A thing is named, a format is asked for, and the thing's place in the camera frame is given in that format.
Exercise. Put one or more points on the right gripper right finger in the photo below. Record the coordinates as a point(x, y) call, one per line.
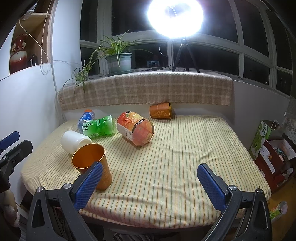
point(228, 199)

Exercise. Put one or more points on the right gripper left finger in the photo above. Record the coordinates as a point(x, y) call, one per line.
point(54, 214)

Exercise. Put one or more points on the white plastic cup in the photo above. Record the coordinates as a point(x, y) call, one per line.
point(71, 141)

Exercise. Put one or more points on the red cardboard box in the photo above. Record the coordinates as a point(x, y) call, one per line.
point(276, 162)

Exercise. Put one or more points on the green cardboard box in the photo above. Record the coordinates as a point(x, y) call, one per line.
point(267, 130)

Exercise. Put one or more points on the blue orange-capped bottle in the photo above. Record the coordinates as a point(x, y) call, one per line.
point(87, 116)

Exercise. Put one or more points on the striped yellow table cloth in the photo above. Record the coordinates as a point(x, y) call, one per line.
point(156, 185)

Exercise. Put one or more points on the green tea bottle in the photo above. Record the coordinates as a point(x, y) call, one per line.
point(100, 127)

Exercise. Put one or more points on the red white ceramic vase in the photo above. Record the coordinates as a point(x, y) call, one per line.
point(18, 57)

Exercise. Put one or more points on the small black bottle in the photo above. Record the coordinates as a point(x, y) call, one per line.
point(33, 60)

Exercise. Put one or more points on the red orange snack carton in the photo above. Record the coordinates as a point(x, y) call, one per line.
point(135, 128)

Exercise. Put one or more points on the spider plant in green pot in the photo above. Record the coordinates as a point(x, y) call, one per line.
point(115, 50)

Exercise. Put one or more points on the brown plaid sill cloth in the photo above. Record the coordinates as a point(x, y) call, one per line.
point(148, 88)

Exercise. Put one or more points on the ring light on tripod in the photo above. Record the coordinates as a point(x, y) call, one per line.
point(177, 20)

